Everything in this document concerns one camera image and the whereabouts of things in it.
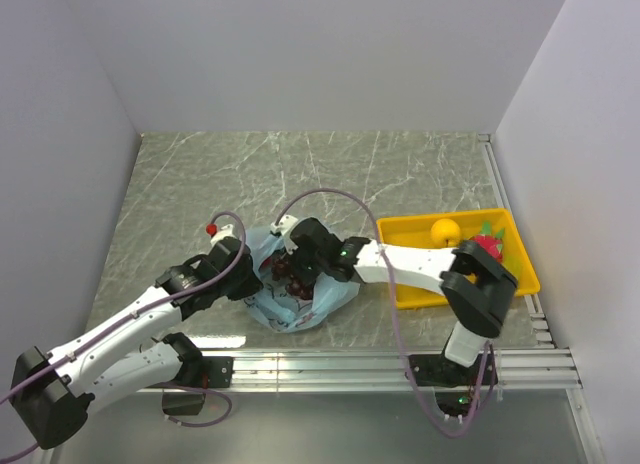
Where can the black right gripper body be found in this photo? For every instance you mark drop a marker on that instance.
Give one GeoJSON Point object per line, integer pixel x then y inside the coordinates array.
{"type": "Point", "coordinates": [311, 266]}

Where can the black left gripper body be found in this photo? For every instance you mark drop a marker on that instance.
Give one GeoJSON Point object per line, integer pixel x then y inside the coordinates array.
{"type": "Point", "coordinates": [241, 285]}

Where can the light blue printed plastic bag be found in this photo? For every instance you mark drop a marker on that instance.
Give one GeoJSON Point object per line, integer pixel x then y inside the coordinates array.
{"type": "Point", "coordinates": [274, 307]}

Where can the dark red grape bunch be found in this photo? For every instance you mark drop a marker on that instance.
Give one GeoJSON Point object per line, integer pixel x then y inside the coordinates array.
{"type": "Point", "coordinates": [282, 270]}

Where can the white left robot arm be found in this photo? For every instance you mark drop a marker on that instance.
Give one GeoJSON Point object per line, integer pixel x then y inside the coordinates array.
{"type": "Point", "coordinates": [55, 392]}

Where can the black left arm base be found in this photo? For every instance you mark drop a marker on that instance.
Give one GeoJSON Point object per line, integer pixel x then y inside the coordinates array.
{"type": "Point", "coordinates": [186, 394]}

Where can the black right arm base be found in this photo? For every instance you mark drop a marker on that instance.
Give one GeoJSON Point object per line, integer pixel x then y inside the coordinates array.
{"type": "Point", "coordinates": [430, 370]}

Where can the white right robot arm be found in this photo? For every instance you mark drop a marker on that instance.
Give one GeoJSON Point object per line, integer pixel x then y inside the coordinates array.
{"type": "Point", "coordinates": [477, 287]}

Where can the red dragon fruit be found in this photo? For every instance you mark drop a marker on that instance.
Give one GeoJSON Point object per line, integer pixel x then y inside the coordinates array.
{"type": "Point", "coordinates": [491, 241]}

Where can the yellow plastic tray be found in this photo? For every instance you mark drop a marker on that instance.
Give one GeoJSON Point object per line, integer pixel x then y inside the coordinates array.
{"type": "Point", "coordinates": [494, 229]}

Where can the yellow apple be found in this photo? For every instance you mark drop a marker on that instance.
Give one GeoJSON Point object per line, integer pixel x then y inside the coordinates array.
{"type": "Point", "coordinates": [445, 233]}

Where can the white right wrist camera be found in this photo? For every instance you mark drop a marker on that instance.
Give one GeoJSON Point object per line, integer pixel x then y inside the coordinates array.
{"type": "Point", "coordinates": [283, 226]}

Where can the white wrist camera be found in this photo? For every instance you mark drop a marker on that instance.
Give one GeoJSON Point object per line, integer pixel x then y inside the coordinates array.
{"type": "Point", "coordinates": [217, 233]}
{"type": "Point", "coordinates": [283, 226]}

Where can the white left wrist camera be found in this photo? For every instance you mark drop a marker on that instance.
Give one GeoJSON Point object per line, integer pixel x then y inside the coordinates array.
{"type": "Point", "coordinates": [217, 233]}

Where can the aluminium right side rail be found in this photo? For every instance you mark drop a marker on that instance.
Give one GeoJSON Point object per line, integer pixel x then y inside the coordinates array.
{"type": "Point", "coordinates": [532, 302]}

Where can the aluminium rail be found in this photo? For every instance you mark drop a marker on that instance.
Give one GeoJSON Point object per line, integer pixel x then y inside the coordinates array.
{"type": "Point", "coordinates": [349, 370]}
{"type": "Point", "coordinates": [532, 302]}

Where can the aluminium front rail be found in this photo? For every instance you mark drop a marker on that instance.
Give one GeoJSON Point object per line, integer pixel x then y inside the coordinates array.
{"type": "Point", "coordinates": [349, 370]}

